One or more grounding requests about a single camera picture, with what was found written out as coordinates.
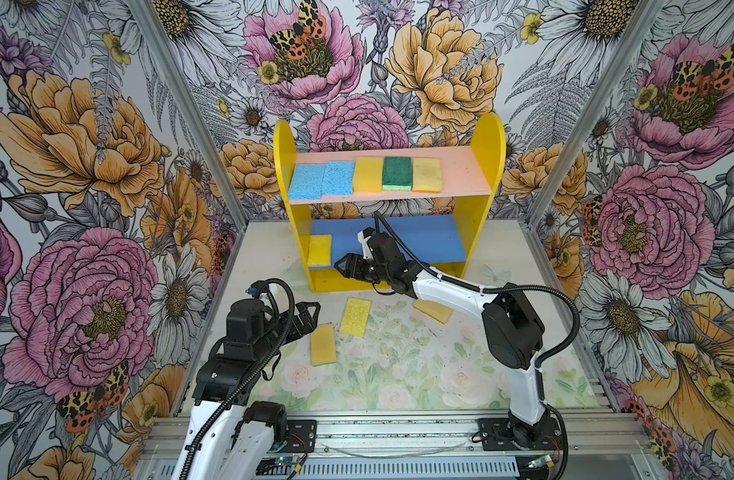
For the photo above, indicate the floral table mat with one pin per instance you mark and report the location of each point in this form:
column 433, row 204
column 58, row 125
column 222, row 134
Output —
column 404, row 361

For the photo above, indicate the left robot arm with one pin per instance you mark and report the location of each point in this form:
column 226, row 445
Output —
column 228, row 438

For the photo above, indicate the pale yellow textured sponge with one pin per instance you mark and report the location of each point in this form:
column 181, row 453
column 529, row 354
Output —
column 355, row 317

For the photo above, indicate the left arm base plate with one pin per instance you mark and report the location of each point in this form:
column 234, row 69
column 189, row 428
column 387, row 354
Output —
column 299, row 437

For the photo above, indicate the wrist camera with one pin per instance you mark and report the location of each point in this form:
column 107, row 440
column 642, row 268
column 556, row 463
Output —
column 266, row 290
column 363, row 237

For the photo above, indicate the thick yellow sponge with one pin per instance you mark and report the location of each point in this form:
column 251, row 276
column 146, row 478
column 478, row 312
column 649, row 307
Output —
column 368, row 175

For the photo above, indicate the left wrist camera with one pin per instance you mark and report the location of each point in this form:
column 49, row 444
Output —
column 266, row 290

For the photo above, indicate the bright yellow small sponge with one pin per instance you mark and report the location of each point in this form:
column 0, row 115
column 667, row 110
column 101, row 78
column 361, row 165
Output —
column 319, row 251

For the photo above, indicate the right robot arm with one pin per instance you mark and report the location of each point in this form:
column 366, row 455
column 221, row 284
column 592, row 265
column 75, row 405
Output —
column 513, row 330

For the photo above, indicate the orange-yellow sponge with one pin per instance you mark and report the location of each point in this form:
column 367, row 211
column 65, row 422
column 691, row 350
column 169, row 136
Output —
column 426, row 175
column 434, row 310
column 323, row 345

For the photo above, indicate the green sponge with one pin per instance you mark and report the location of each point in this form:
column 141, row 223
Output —
column 397, row 174

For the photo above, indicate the aluminium front rail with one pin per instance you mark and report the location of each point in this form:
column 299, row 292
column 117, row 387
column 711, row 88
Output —
column 595, row 443

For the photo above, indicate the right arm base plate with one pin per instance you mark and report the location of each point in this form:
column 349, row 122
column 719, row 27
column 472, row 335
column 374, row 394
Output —
column 506, row 434

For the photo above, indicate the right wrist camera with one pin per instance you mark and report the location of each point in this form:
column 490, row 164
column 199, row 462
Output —
column 363, row 237

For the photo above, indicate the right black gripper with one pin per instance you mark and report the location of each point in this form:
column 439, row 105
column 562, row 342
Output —
column 352, row 266

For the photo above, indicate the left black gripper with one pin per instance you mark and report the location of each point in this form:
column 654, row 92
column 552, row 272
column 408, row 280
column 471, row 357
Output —
column 309, row 323

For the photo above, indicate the yellow shelf with coloured boards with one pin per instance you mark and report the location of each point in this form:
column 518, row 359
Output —
column 442, row 228

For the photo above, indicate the blue sponge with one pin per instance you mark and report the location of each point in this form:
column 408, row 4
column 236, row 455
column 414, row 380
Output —
column 307, row 182
column 338, row 178

